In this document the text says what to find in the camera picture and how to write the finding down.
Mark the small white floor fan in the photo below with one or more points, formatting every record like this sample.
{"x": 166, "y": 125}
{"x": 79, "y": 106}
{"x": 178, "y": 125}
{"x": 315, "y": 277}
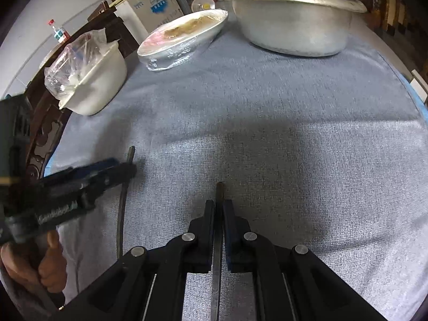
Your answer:
{"x": 202, "y": 5}

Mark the clear bottle with red cap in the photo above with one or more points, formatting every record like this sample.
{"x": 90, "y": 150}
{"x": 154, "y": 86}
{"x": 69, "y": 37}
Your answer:
{"x": 60, "y": 34}

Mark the dark chopstick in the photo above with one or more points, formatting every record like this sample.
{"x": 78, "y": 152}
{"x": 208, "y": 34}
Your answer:
{"x": 120, "y": 219}
{"x": 217, "y": 252}

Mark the white chest freezer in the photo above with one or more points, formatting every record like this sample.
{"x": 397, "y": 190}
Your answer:
{"x": 141, "y": 17}

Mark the white bowl with plastic bag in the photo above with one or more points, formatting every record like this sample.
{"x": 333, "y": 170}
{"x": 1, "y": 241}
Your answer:
{"x": 87, "y": 74}

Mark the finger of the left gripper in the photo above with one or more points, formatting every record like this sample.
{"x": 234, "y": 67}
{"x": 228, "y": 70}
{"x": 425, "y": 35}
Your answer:
{"x": 77, "y": 173}
{"x": 96, "y": 185}

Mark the foil covered food dish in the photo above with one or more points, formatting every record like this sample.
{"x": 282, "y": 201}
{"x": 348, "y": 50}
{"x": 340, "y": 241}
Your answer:
{"x": 180, "y": 40}

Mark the grey table cloth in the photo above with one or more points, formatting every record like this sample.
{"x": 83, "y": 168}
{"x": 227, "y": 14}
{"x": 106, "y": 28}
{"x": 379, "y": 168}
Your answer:
{"x": 328, "y": 152}

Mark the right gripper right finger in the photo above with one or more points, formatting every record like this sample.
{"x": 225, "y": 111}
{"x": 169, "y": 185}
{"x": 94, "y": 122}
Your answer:
{"x": 245, "y": 250}

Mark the aluminium pot with lid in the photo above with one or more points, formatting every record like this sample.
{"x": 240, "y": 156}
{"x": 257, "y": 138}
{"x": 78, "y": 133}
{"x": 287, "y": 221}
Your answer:
{"x": 310, "y": 28}

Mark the person's left hand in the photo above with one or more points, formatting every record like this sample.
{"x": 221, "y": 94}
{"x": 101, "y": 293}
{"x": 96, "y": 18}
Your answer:
{"x": 50, "y": 273}

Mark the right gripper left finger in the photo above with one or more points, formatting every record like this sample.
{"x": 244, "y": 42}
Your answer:
{"x": 193, "y": 250}

